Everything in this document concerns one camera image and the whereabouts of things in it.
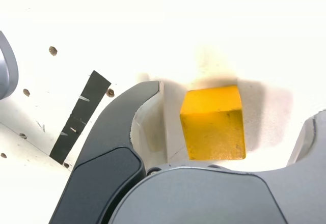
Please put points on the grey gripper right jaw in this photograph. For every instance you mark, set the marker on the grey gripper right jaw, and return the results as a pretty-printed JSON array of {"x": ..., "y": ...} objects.
[{"x": 229, "y": 198}]

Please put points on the black tape strip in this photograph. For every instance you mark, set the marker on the black tape strip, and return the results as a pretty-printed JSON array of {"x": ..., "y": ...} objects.
[{"x": 79, "y": 119}]

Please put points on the yellow cube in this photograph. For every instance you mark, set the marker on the yellow cube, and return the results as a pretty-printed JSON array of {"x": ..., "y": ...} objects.
[{"x": 214, "y": 132}]

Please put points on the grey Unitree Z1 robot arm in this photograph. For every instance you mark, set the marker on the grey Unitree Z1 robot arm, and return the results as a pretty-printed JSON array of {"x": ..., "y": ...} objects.
[{"x": 6, "y": 76}]

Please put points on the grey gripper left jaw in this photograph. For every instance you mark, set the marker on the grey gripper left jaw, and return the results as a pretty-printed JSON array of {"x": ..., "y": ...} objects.
[{"x": 107, "y": 145}]

